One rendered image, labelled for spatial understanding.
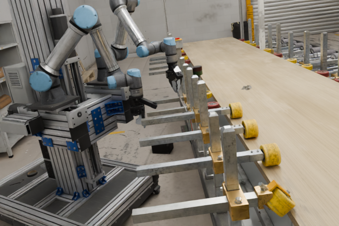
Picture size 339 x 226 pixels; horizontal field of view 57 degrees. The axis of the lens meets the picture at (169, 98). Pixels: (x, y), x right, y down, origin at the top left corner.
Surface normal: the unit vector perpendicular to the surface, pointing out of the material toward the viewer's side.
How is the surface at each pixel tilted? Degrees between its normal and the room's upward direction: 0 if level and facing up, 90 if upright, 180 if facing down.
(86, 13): 85
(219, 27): 90
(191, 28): 90
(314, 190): 0
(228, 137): 90
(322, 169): 0
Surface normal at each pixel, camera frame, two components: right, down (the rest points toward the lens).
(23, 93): -0.50, 0.32
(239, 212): 0.05, 0.29
